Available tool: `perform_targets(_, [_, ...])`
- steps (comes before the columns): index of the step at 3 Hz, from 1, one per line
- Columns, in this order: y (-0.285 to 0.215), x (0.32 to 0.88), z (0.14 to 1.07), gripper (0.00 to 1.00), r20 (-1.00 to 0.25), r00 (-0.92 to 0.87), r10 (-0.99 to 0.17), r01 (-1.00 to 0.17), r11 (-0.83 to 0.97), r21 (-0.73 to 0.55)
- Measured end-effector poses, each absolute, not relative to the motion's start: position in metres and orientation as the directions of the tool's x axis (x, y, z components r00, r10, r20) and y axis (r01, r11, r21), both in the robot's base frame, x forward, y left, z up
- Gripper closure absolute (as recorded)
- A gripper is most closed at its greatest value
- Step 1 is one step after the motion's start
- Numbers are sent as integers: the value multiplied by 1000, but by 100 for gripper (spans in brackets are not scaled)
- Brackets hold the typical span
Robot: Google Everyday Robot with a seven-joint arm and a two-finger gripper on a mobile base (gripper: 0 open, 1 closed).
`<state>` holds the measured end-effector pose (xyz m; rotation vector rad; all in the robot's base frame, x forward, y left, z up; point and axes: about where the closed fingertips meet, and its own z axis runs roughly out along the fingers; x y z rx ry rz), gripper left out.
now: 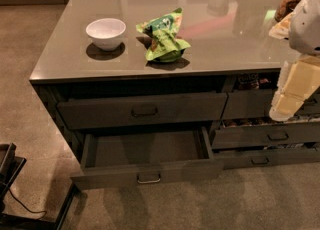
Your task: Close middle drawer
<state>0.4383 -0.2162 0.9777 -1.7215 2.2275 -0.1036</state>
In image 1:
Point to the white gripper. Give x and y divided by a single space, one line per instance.
306 29

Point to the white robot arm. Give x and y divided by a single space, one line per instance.
304 28

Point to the green crumpled snack bag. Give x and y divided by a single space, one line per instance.
165 46

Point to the white ceramic bowl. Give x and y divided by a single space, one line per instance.
106 33

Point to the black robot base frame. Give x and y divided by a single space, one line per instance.
28 194

